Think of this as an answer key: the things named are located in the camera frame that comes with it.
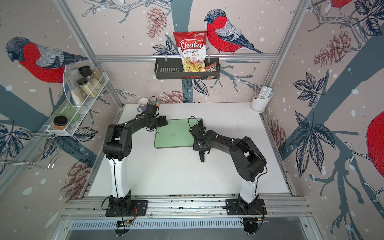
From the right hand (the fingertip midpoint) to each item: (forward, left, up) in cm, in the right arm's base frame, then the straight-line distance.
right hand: (198, 146), depth 94 cm
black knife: (-7, -3, 0) cm, 7 cm away
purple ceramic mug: (+34, +44, +6) cm, 56 cm away
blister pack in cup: (+38, -48, +13) cm, 63 cm away
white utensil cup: (+34, -46, +5) cm, 57 cm away
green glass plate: (-2, +62, +34) cm, 71 cm away
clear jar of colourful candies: (+36, +36, +7) cm, 52 cm away
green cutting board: (+10, +16, -2) cm, 19 cm away
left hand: (+20, +25, +2) cm, 31 cm away
